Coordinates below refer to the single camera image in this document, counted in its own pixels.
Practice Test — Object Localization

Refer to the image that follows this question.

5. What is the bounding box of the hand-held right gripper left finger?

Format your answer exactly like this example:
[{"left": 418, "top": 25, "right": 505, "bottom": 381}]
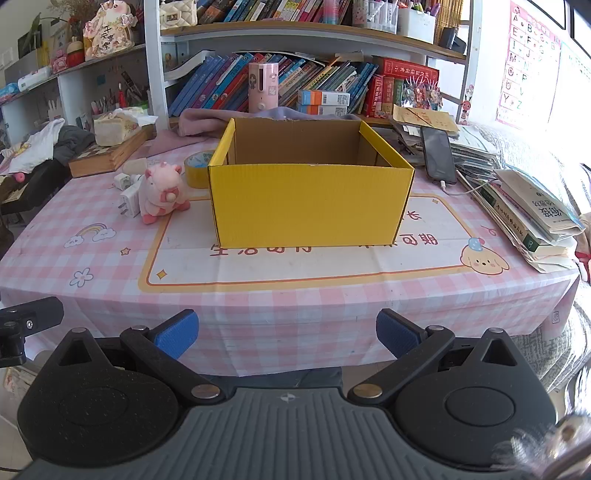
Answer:
[{"left": 44, "top": 309, "right": 227, "bottom": 403}]

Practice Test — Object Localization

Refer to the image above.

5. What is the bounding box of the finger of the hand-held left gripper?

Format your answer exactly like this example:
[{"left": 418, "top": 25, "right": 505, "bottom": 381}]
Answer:
[{"left": 0, "top": 296, "right": 64, "bottom": 368}]

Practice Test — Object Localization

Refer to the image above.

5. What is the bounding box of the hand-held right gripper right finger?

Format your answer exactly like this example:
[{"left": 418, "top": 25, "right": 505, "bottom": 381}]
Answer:
[{"left": 347, "top": 308, "right": 542, "bottom": 405}]

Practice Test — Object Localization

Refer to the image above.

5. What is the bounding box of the pink plush toy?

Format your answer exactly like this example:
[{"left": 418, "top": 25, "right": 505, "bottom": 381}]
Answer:
[{"left": 139, "top": 162, "right": 191, "bottom": 225}]

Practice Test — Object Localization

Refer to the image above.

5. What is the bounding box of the yellow tape roll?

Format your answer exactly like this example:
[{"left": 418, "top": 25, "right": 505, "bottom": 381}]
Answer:
[{"left": 184, "top": 150, "right": 215, "bottom": 189}]

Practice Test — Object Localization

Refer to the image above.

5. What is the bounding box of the yellow cardboard box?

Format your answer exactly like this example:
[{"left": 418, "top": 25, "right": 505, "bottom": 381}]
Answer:
[{"left": 208, "top": 117, "right": 415, "bottom": 249}]

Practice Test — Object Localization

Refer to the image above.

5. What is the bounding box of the white shirt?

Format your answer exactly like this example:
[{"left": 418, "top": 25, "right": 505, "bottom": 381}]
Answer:
[{"left": 0, "top": 117, "right": 65, "bottom": 174}]

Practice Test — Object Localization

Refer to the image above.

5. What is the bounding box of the stack of workbooks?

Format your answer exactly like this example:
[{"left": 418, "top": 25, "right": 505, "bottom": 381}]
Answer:
[{"left": 471, "top": 168, "right": 586, "bottom": 274}]

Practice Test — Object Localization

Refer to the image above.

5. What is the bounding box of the wooden board box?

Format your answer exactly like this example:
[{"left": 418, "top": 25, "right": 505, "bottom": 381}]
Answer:
[{"left": 68, "top": 124, "right": 157, "bottom": 179}]

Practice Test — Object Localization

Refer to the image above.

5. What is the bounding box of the black smartphone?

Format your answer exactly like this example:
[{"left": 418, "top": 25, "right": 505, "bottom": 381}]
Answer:
[{"left": 419, "top": 126, "right": 458, "bottom": 185}]

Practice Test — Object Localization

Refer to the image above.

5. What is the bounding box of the dark grey cloth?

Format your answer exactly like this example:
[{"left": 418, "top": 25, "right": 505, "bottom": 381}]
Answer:
[{"left": 53, "top": 124, "right": 95, "bottom": 162}]

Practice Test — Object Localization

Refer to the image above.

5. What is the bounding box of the pile of loose papers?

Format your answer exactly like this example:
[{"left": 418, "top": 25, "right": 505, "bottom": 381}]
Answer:
[{"left": 450, "top": 124, "right": 505, "bottom": 172}]

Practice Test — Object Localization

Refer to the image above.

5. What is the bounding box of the cream tissue pack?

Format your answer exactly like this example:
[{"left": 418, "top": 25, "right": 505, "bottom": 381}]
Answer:
[{"left": 93, "top": 107, "right": 158, "bottom": 147}]

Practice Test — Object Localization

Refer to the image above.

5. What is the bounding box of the brown paper envelope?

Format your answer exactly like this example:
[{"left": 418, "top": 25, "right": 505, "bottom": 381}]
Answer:
[{"left": 392, "top": 104, "right": 460, "bottom": 134}]

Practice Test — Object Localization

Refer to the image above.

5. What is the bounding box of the purple pink cloth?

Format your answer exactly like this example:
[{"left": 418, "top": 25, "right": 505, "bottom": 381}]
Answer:
[{"left": 178, "top": 106, "right": 361, "bottom": 137}]

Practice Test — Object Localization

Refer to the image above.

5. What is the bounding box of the white side shelf unit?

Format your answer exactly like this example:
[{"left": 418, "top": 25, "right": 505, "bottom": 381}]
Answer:
[{"left": 0, "top": 44, "right": 153, "bottom": 148}]

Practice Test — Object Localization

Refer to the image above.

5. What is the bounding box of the glittery sticker bunch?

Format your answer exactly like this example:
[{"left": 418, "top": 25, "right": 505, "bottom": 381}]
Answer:
[{"left": 402, "top": 76, "right": 443, "bottom": 112}]

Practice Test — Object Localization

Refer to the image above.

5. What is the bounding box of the row of blue books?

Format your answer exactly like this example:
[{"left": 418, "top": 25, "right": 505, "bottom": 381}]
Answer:
[{"left": 167, "top": 52, "right": 384, "bottom": 118}]

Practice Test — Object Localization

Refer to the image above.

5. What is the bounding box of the red boxed book set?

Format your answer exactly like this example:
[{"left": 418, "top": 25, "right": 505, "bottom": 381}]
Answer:
[{"left": 362, "top": 56, "right": 440, "bottom": 117}]

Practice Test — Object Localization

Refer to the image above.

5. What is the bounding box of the pink cylinder device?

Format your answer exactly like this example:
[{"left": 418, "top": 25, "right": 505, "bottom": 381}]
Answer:
[{"left": 248, "top": 62, "right": 279, "bottom": 114}]

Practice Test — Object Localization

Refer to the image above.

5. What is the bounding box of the small black desk gadget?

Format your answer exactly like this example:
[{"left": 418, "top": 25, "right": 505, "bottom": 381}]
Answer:
[{"left": 438, "top": 27, "right": 467, "bottom": 51}]

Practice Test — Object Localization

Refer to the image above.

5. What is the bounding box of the pink doll ornament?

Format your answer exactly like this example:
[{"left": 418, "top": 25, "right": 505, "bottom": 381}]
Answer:
[{"left": 83, "top": 0, "right": 136, "bottom": 58}]

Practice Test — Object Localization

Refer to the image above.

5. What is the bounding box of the white pen holder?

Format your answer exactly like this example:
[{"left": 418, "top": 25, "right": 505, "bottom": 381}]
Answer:
[{"left": 397, "top": 2, "right": 437, "bottom": 44}]

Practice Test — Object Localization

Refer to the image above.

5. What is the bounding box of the clear pen holder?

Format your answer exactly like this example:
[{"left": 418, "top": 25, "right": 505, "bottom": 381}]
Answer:
[{"left": 353, "top": 0, "right": 399, "bottom": 34}]

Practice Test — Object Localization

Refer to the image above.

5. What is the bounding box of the white quilted handbag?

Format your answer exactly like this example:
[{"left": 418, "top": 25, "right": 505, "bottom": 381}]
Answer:
[{"left": 159, "top": 0, "right": 198, "bottom": 31}]

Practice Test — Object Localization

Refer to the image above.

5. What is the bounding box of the pink blue gradient bottle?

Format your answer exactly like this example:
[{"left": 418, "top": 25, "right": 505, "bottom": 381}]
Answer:
[{"left": 323, "top": 0, "right": 354, "bottom": 25}]

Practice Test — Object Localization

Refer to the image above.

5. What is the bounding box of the row of colourful paperbacks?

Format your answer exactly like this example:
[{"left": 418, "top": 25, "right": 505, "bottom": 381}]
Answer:
[{"left": 196, "top": 0, "right": 326, "bottom": 24}]

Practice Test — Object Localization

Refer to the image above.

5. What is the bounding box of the white charging cable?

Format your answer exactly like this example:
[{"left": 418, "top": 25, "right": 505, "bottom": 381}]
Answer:
[{"left": 434, "top": 170, "right": 492, "bottom": 195}]

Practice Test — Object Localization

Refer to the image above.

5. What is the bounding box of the white bookshelf frame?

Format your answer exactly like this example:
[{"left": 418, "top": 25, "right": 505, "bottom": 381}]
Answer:
[{"left": 144, "top": 0, "right": 476, "bottom": 131}]

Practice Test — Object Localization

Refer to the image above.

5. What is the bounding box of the pink letter wall poster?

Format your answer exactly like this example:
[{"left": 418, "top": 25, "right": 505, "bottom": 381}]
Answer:
[{"left": 496, "top": 0, "right": 561, "bottom": 129}]

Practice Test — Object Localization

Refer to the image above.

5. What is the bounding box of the black window frame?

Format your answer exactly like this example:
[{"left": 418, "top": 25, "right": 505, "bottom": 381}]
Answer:
[{"left": 549, "top": 0, "right": 591, "bottom": 38}]

